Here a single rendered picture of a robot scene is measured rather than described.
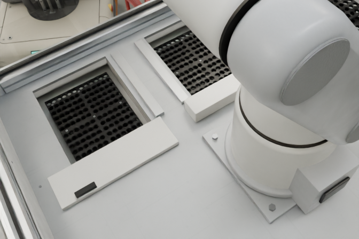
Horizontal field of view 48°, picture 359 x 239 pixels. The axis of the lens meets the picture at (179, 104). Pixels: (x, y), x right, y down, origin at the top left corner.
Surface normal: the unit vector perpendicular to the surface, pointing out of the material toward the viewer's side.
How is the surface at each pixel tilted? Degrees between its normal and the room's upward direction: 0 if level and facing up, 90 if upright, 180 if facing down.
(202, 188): 0
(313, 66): 90
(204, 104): 0
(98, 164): 0
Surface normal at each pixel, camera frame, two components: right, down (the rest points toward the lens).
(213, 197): -0.05, -0.57
